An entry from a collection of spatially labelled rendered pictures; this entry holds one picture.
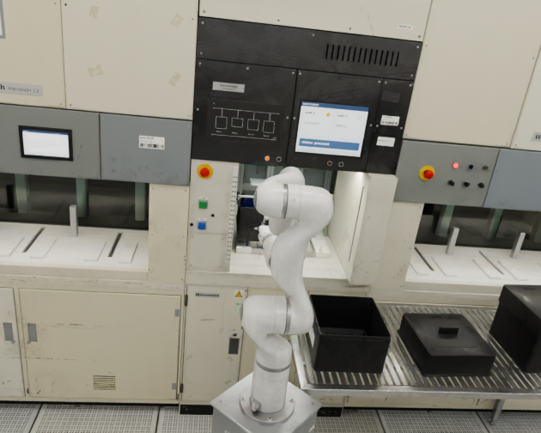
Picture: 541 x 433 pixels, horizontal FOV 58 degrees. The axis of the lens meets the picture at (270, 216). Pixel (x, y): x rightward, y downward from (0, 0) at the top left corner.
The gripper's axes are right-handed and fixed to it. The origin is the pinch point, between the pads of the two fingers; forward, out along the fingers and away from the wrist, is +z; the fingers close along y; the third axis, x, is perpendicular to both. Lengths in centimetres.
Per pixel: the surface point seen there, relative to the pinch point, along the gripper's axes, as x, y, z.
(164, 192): 5.5, -44.4, 14.2
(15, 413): -119, -115, 14
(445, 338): -33, 73, -28
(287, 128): 37.7, 4.5, 14.0
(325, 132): 37.3, 20.5, 13.8
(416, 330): -33, 63, -24
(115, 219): -29, -74, 59
